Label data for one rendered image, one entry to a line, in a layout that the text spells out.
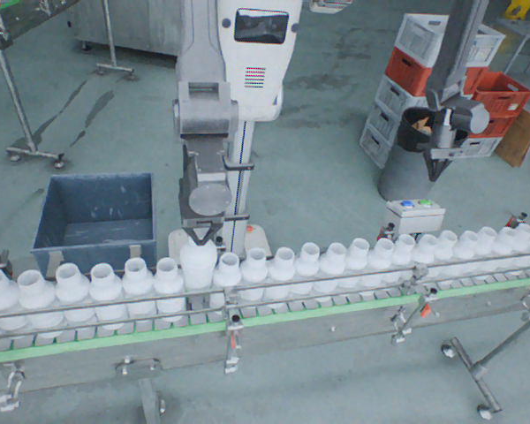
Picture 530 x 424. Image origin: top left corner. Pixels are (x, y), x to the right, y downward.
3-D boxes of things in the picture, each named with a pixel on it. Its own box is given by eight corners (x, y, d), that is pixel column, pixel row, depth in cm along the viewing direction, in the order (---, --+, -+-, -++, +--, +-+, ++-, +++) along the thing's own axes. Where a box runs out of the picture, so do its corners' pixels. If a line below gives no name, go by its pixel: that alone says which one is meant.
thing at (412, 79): (413, 97, 269) (426, 67, 254) (382, 72, 296) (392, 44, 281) (474, 94, 290) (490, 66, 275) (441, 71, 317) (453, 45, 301)
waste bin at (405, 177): (387, 215, 273) (424, 141, 229) (362, 177, 303) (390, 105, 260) (438, 212, 285) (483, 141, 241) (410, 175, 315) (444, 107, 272)
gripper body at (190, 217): (183, 228, 58) (183, 193, 53) (178, 185, 65) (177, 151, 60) (224, 225, 60) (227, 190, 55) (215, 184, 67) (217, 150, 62)
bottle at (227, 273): (230, 291, 88) (238, 245, 77) (239, 312, 85) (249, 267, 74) (205, 298, 86) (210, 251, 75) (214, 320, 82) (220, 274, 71)
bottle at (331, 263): (327, 282, 94) (345, 238, 83) (334, 302, 90) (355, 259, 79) (304, 283, 93) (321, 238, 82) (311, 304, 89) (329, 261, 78)
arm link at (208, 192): (235, 94, 52) (171, 94, 50) (253, 140, 44) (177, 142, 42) (229, 163, 60) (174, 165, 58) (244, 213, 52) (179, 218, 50)
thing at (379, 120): (389, 148, 299) (400, 124, 284) (364, 122, 326) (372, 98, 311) (447, 143, 320) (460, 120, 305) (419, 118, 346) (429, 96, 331)
